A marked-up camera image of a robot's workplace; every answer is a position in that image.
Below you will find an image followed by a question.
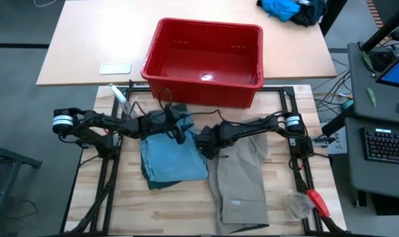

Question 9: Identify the red-handled clamp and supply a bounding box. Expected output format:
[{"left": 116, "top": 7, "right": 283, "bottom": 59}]
[{"left": 307, "top": 190, "right": 348, "bottom": 235}]

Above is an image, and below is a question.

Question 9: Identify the red plastic laundry bin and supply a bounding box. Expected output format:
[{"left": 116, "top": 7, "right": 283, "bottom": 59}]
[{"left": 140, "top": 18, "right": 265, "bottom": 109}]

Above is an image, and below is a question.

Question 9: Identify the dark navy garment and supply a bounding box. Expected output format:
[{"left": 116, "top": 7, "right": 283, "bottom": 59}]
[{"left": 290, "top": 0, "right": 329, "bottom": 28}]

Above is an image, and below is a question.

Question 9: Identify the dark green button shirt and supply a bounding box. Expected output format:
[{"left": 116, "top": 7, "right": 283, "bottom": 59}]
[{"left": 140, "top": 103, "right": 190, "bottom": 191}]

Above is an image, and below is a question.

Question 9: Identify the light blue shirt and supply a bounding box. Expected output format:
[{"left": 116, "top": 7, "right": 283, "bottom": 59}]
[{"left": 140, "top": 115, "right": 209, "bottom": 184}]

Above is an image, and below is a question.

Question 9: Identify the black aluminium table frame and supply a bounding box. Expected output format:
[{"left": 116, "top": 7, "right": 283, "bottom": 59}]
[{"left": 59, "top": 80, "right": 350, "bottom": 236}]

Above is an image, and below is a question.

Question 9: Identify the orange striped panel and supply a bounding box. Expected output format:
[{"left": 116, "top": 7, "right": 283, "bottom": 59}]
[{"left": 365, "top": 0, "right": 385, "bottom": 29}]

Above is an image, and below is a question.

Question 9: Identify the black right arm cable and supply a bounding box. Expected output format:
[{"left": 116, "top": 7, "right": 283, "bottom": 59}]
[{"left": 181, "top": 109, "right": 286, "bottom": 128}]

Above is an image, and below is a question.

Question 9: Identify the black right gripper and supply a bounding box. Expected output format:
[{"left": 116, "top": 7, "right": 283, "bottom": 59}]
[{"left": 194, "top": 120, "right": 237, "bottom": 161}]

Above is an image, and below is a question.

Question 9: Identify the beige khaki garment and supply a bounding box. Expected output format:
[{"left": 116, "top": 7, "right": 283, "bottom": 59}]
[{"left": 206, "top": 133, "right": 270, "bottom": 235}]

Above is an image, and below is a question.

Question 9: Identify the grey desk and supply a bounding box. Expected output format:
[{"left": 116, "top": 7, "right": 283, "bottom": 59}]
[
  {"left": 345, "top": 117, "right": 399, "bottom": 201},
  {"left": 346, "top": 41, "right": 399, "bottom": 126}
]

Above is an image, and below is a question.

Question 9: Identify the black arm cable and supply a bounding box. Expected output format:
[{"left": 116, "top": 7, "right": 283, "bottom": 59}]
[
  {"left": 130, "top": 87, "right": 187, "bottom": 139},
  {"left": 181, "top": 109, "right": 286, "bottom": 128}
]

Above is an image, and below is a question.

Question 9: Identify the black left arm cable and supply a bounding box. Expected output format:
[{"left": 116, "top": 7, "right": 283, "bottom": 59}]
[{"left": 130, "top": 87, "right": 187, "bottom": 139}]

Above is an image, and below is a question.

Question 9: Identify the white floor cable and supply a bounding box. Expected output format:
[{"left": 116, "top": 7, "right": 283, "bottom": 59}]
[{"left": 33, "top": 0, "right": 58, "bottom": 8}]

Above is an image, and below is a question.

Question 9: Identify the black coiled cable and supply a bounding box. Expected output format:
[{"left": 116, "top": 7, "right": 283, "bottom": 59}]
[{"left": 367, "top": 49, "right": 393, "bottom": 72}]

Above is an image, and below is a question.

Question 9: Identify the white paper label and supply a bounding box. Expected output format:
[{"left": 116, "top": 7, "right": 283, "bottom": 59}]
[{"left": 327, "top": 126, "right": 349, "bottom": 155}]

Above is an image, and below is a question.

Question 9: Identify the bright blue garment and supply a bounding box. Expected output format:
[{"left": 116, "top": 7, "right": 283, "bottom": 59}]
[{"left": 257, "top": 0, "right": 302, "bottom": 23}]

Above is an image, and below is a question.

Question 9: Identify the black backlit keyboard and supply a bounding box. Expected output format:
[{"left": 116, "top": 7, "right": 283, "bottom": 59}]
[{"left": 360, "top": 126, "right": 399, "bottom": 165}]

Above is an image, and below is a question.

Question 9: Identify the black monitor pole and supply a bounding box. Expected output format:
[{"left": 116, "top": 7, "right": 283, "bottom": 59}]
[{"left": 359, "top": 1, "right": 399, "bottom": 53}]

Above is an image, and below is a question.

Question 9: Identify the beige wooden table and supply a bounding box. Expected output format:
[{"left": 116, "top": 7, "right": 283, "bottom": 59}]
[{"left": 36, "top": 0, "right": 338, "bottom": 86}]

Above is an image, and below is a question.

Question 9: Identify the grey metal stand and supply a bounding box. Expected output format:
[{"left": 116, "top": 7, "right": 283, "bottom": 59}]
[{"left": 0, "top": 133, "right": 43, "bottom": 231}]

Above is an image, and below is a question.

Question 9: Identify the clear plastic water bottle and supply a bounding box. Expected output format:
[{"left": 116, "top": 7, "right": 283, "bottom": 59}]
[{"left": 108, "top": 83, "right": 140, "bottom": 120}]

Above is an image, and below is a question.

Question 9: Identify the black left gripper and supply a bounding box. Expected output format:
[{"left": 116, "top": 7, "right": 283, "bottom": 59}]
[{"left": 138, "top": 104, "right": 188, "bottom": 145}]

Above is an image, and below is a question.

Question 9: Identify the crumpled clear plastic bag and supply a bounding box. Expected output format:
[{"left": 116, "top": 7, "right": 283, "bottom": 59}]
[{"left": 284, "top": 193, "right": 316, "bottom": 221}]

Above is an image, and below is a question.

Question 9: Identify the monitor with blue screen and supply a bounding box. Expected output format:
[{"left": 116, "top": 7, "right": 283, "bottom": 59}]
[{"left": 375, "top": 45, "right": 399, "bottom": 90}]

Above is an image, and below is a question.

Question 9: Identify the green leaf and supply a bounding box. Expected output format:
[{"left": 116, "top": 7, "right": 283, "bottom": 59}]
[
  {"left": 366, "top": 87, "right": 377, "bottom": 109},
  {"left": 361, "top": 51, "right": 374, "bottom": 72}
]

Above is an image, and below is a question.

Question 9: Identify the floor cable bundle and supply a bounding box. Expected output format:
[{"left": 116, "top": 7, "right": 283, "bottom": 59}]
[{"left": 313, "top": 59, "right": 355, "bottom": 115}]

